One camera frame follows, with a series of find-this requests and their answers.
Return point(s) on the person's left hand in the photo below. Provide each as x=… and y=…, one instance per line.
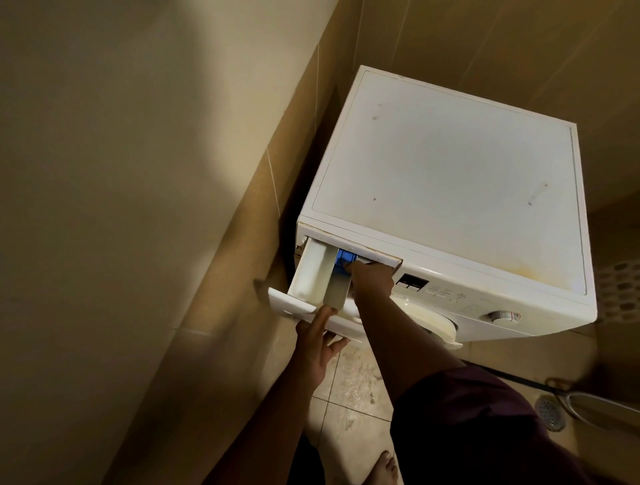
x=310, y=349

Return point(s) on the person's right hand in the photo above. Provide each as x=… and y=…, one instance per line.
x=372, y=282

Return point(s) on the person's left thumb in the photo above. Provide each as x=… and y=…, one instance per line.
x=325, y=319

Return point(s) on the person's right fingers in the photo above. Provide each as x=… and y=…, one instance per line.
x=357, y=269

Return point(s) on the white detergent drawer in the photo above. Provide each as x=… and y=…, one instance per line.
x=312, y=275

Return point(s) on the person's left forearm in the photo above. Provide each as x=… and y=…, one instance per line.
x=270, y=434

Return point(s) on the person's right forearm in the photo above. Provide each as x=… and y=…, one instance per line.
x=400, y=339

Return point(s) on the blue drawer insert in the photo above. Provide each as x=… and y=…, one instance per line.
x=344, y=258

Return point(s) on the black display panel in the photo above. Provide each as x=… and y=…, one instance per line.
x=412, y=283

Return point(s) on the round washing machine door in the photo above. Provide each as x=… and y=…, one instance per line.
x=430, y=320

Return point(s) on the white front-load washing machine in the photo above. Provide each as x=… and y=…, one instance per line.
x=450, y=165

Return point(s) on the dark trouser leg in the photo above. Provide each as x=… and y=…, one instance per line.
x=306, y=462

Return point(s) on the white control knob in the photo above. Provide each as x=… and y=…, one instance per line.
x=503, y=317

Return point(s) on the person's bare foot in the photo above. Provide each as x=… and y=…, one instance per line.
x=382, y=469

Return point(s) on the dark maroon shirt sleeve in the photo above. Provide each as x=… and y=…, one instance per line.
x=475, y=429

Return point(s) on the round metal floor drain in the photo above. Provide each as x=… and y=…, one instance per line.
x=550, y=412

